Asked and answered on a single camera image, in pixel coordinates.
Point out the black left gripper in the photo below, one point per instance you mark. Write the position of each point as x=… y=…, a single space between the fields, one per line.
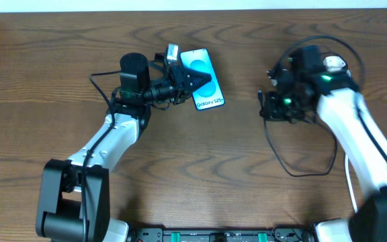
x=180 y=84

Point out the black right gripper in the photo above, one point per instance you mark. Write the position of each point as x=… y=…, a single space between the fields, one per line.
x=277 y=111

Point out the blue Galaxy smartphone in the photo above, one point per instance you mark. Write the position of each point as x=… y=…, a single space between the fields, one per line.
x=207 y=94

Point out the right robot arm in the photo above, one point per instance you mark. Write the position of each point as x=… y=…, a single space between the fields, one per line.
x=321 y=83

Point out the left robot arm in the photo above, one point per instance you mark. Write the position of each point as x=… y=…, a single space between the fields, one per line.
x=74 y=202

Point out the white charger adapter plug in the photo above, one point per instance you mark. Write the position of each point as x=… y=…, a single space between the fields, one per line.
x=334 y=64

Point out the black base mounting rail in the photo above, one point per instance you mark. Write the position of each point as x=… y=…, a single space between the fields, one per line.
x=276 y=234

